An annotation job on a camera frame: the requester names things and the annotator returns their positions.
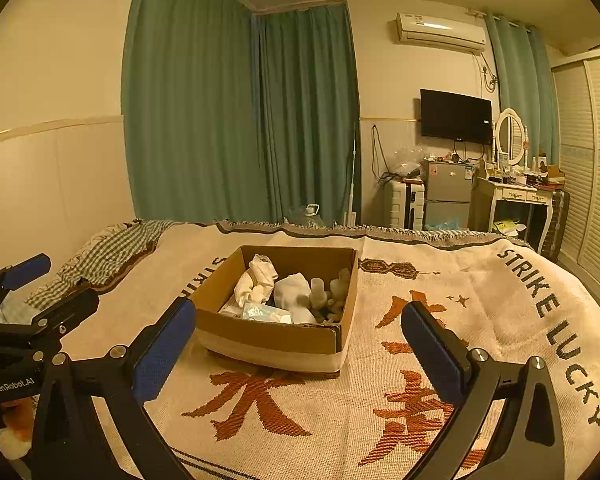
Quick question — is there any clear plastic bottle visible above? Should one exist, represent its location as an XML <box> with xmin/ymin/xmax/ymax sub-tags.
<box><xmin>310</xmin><ymin>277</ymin><xmax>328</xmax><ymax>311</ymax></box>

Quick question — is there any person's left hand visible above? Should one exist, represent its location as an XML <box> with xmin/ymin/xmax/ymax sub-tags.
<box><xmin>0</xmin><ymin>397</ymin><xmax>35</xmax><ymax>461</ymax></box>

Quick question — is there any white mop pole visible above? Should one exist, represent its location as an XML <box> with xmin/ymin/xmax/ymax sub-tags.
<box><xmin>342</xmin><ymin>121</ymin><xmax>359</xmax><ymax>226</ymax></box>

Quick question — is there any white sock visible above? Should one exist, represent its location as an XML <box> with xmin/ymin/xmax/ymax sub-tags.
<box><xmin>272</xmin><ymin>272</ymin><xmax>318</xmax><ymax>325</ymax></box>

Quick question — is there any white corded plush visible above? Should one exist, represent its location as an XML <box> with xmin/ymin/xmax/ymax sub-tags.
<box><xmin>325</xmin><ymin>268</ymin><xmax>352</xmax><ymax>321</ymax></box>

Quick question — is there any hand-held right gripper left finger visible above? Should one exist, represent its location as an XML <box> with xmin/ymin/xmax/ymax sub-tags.
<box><xmin>30</xmin><ymin>297</ymin><xmax>197</xmax><ymax>480</ymax></box>

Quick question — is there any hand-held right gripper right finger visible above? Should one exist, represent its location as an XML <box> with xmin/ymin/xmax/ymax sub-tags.
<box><xmin>401</xmin><ymin>301</ymin><xmax>566</xmax><ymax>480</ymax></box>

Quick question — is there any small grey fridge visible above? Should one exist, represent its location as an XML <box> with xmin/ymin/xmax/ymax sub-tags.
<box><xmin>422</xmin><ymin>160</ymin><xmax>476</xmax><ymax>231</ymax></box>

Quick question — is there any black wall television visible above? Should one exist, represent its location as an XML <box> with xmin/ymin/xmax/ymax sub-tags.
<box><xmin>420</xmin><ymin>88</ymin><xmax>493</xmax><ymax>144</ymax></box>

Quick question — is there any white cloth bundle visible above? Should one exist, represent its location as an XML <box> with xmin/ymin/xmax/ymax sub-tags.
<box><xmin>234</xmin><ymin>255</ymin><xmax>280</xmax><ymax>307</ymax></box>

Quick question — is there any oval white mirror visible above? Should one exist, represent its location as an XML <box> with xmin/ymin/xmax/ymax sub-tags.
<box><xmin>494</xmin><ymin>108</ymin><xmax>528</xmax><ymax>167</ymax></box>

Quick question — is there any green corner curtain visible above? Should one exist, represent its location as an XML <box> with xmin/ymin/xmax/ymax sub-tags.
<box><xmin>252</xmin><ymin>2</ymin><xmax>362</xmax><ymax>225</ymax></box>

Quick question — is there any white air conditioner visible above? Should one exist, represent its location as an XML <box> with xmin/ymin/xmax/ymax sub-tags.
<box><xmin>395</xmin><ymin>12</ymin><xmax>487</xmax><ymax>54</ymax></box>

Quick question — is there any green window curtain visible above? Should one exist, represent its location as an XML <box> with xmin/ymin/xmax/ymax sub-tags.
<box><xmin>484</xmin><ymin>14</ymin><xmax>561</xmax><ymax>166</ymax></box>

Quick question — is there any white dressing table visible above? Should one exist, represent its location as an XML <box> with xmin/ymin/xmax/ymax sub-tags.
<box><xmin>470</xmin><ymin>176</ymin><xmax>556</xmax><ymax>253</ymax></box>

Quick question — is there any yellow bag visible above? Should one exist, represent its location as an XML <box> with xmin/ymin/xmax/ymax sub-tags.
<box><xmin>495</xmin><ymin>218</ymin><xmax>528</xmax><ymax>236</ymax></box>

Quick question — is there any white louvred wardrobe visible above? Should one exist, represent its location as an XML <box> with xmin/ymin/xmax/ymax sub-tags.
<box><xmin>550</xmin><ymin>46</ymin><xmax>600</xmax><ymax>306</ymax></box>

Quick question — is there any cardboard box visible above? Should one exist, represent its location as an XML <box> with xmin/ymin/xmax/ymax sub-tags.
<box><xmin>187</xmin><ymin>245</ymin><xmax>359</xmax><ymax>375</ymax></box>

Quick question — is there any dark suitcase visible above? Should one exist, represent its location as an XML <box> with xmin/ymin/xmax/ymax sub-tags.
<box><xmin>540</xmin><ymin>189</ymin><xmax>571</xmax><ymax>261</ymax></box>

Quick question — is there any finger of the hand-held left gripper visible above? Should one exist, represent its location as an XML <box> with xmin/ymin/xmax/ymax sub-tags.
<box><xmin>30</xmin><ymin>287</ymin><xmax>101</xmax><ymax>336</ymax></box>
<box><xmin>0</xmin><ymin>254</ymin><xmax>52</xmax><ymax>306</ymax></box>

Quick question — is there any air conditioner cable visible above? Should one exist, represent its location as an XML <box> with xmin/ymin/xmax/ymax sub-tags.
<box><xmin>480</xmin><ymin>52</ymin><xmax>501</xmax><ymax>92</ymax></box>

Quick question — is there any checked cloth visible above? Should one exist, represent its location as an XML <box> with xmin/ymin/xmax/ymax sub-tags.
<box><xmin>27</xmin><ymin>219</ymin><xmax>181</xmax><ymax>311</ymax></box>

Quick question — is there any clear plastic bag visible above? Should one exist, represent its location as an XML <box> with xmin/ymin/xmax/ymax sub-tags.
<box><xmin>387</xmin><ymin>146</ymin><xmax>428</xmax><ymax>181</ymax></box>

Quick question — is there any white suitcase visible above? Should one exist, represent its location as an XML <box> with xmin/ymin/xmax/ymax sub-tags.
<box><xmin>384</xmin><ymin>179</ymin><xmax>426</xmax><ymax>228</ymax></box>

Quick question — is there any hanging black cable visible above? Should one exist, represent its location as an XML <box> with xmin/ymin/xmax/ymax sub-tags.
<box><xmin>371</xmin><ymin>124</ymin><xmax>388</xmax><ymax>181</ymax></box>

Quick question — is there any printed blanket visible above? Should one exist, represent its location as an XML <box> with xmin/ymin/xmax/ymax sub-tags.
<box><xmin>55</xmin><ymin>220</ymin><xmax>600</xmax><ymax>480</ymax></box>

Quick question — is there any wide green curtain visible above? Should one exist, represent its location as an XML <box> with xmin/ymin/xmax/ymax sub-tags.
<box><xmin>121</xmin><ymin>0</ymin><xmax>273</xmax><ymax>223</ymax></box>

